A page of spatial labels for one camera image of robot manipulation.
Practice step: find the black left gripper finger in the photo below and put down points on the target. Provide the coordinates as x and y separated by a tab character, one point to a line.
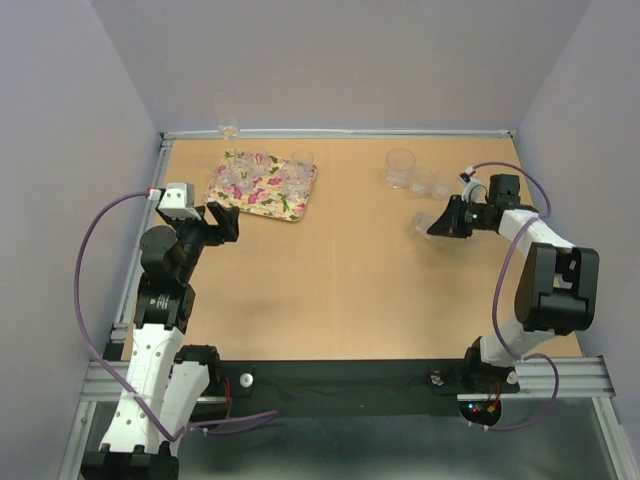
227	227
173	223

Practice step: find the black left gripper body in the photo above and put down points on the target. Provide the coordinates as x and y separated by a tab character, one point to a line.
194	235

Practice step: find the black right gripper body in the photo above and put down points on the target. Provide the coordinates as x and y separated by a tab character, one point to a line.
477	216

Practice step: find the clear faceted tumbler front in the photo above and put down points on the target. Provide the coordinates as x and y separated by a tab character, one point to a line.
295	185

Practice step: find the large clear faceted tumbler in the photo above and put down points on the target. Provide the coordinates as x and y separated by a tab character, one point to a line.
400	165

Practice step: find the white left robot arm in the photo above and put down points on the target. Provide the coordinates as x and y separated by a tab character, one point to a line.
164	378

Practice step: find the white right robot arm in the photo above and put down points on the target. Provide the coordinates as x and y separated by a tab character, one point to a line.
556	293

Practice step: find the floral patterned tray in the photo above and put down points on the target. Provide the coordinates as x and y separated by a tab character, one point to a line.
267	198

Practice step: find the small clear glass behind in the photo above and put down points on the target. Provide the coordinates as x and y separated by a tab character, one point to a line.
421	181

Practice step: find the tall clear stemmed glass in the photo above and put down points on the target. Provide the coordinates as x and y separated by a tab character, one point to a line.
227	122

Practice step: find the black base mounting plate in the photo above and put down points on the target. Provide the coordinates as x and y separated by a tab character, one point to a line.
298	402

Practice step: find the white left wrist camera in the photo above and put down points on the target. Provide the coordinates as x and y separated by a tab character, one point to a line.
175	200

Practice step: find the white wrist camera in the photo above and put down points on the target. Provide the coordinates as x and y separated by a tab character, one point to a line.
474	190
175	200

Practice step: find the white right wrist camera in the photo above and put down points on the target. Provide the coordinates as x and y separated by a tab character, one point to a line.
474	190

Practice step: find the front aluminium rail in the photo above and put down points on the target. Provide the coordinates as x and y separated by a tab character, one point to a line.
581	377

